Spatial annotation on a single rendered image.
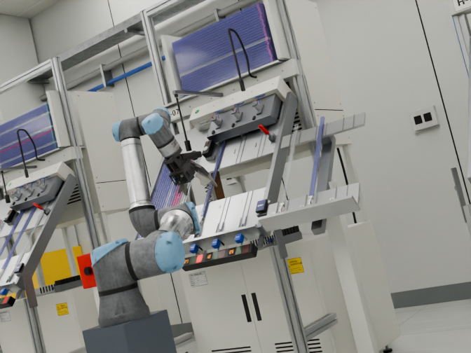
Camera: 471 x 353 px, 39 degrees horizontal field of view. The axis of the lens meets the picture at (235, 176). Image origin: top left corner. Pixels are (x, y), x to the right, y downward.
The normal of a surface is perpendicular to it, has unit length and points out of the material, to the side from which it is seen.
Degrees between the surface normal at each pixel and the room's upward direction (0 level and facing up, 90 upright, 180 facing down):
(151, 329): 90
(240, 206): 48
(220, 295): 90
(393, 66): 90
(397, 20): 90
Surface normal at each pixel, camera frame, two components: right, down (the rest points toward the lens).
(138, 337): 0.78, -0.23
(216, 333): -0.56, 0.07
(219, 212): -0.57, -0.60
